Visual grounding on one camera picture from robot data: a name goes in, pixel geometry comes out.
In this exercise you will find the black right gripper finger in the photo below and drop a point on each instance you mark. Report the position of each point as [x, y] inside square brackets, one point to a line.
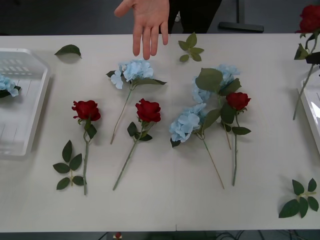
[313, 58]

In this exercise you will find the red rose with green stem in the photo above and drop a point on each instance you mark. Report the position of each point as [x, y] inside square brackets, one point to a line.
[86, 110]
[147, 111]
[310, 17]
[237, 100]

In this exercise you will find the person's hand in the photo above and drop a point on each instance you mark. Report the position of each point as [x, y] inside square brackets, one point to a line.
[147, 20]

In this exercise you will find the shallow white box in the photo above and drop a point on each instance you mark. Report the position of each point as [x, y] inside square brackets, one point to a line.
[22, 112]
[313, 110]

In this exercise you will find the black stand with flat base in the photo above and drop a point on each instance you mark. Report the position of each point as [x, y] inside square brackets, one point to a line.
[241, 26]

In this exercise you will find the pale blue flower with stem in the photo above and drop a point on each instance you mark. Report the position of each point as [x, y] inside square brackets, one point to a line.
[7, 85]
[185, 125]
[136, 70]
[200, 93]

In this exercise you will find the green leaf twig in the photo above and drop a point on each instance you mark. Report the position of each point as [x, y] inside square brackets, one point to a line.
[67, 152]
[291, 208]
[191, 42]

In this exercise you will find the person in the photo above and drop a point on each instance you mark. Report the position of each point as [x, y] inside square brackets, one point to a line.
[195, 15]

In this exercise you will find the single green leaf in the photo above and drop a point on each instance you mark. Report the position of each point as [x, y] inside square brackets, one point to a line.
[68, 50]

